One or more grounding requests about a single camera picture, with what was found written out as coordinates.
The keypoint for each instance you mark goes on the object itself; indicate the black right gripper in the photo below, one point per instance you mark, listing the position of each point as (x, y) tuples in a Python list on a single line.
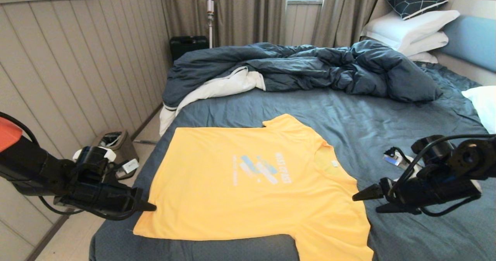
[(438, 189)]

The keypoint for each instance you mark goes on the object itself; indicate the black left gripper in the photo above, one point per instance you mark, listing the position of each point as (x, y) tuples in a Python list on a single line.
[(100, 197)]

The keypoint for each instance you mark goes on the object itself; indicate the yellow printed t-shirt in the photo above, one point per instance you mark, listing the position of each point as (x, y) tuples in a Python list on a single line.
[(232, 199)]

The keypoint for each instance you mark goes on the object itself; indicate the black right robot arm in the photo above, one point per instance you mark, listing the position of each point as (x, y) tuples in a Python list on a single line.
[(476, 156)]

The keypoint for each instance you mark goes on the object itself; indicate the brown trash bin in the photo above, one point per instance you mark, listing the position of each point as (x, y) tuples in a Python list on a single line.
[(126, 148)]

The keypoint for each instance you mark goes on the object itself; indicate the crumpled dark trash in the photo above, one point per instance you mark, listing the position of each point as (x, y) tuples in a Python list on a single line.
[(111, 139)]

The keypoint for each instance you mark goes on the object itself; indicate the dark blue bed sheet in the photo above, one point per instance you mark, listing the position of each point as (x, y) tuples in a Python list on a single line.
[(348, 117)]

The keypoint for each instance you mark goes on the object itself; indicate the dark blue duvet white lining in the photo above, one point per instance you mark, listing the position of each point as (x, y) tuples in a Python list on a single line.
[(310, 69)]

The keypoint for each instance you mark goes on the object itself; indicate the dark green hard case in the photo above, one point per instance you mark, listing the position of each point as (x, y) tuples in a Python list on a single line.
[(188, 46)]

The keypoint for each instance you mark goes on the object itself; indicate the large white pillow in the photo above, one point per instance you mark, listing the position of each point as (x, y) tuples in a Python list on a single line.
[(405, 28)]

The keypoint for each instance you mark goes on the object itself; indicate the blue padded headboard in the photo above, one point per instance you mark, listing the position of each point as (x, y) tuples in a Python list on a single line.
[(474, 42)]

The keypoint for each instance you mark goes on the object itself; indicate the beige curtain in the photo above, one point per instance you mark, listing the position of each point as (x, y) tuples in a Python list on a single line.
[(248, 13), (345, 13)]

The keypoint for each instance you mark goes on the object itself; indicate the dark geometric patterned cushion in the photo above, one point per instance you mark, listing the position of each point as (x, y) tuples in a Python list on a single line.
[(410, 0)]

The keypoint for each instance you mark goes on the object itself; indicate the white stick vacuum cleaner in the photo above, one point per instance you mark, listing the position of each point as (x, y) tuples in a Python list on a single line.
[(210, 6)]

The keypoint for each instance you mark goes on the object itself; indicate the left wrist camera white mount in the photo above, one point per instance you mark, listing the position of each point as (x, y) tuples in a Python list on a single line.
[(130, 167)]

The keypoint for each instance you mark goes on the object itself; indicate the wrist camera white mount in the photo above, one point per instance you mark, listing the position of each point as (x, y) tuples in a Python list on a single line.
[(393, 159), (130, 167)]

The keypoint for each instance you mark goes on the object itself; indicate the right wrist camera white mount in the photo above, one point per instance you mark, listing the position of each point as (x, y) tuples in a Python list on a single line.
[(393, 159)]

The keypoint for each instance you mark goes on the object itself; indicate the beige headboard frame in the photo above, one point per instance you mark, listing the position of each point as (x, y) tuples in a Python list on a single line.
[(471, 71)]

